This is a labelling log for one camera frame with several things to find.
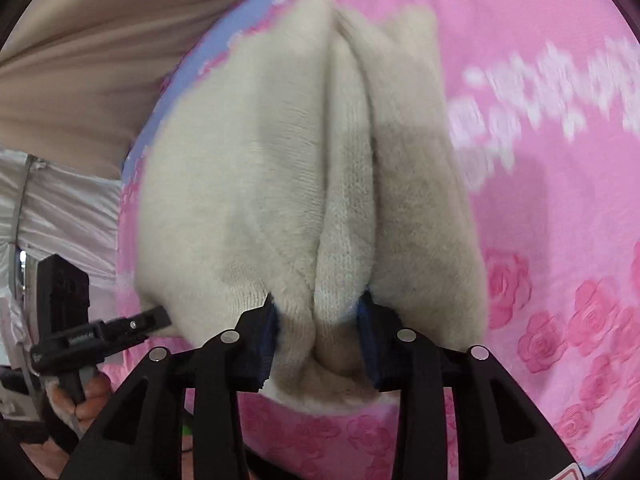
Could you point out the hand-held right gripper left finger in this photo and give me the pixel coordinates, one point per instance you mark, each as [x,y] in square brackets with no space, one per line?
[269,345]

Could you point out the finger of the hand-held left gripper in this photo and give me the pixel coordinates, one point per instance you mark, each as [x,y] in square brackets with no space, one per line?
[140,324]

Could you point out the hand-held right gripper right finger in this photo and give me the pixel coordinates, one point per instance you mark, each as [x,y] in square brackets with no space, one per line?
[367,350]

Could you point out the cream sweater with black hearts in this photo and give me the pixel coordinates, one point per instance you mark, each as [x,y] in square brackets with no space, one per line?
[250,185]

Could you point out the person's left hand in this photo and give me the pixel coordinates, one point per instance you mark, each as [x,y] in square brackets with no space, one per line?
[92,400]

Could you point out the white satin curtain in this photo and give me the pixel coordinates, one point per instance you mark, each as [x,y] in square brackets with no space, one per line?
[65,210]

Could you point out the pink floral bed sheet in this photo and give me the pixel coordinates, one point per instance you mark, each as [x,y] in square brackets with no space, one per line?
[550,210]

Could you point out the beige draped cloth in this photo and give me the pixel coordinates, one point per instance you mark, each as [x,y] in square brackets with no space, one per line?
[100,60]

